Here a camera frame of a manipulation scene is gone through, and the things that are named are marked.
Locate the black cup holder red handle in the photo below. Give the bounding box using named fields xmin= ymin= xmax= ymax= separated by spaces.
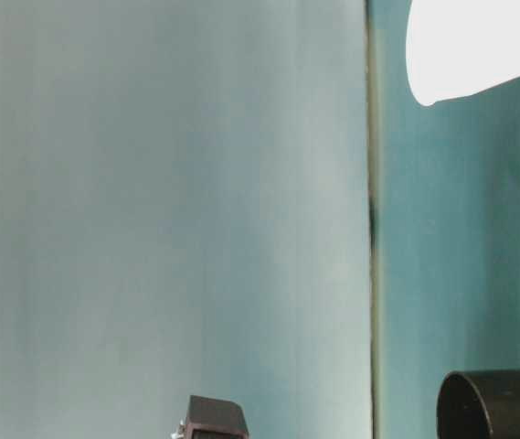
xmin=436 ymin=369 xmax=520 ymax=439

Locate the blue-green table cloth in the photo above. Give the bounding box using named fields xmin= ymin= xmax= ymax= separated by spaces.
xmin=367 ymin=0 xmax=520 ymax=439

